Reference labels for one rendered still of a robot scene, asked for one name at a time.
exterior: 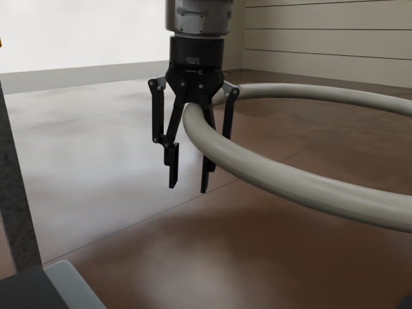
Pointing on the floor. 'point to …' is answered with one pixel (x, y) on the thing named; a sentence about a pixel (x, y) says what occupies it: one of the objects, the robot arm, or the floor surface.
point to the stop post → (15, 200)
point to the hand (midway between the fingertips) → (189, 169)
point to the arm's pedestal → (72, 286)
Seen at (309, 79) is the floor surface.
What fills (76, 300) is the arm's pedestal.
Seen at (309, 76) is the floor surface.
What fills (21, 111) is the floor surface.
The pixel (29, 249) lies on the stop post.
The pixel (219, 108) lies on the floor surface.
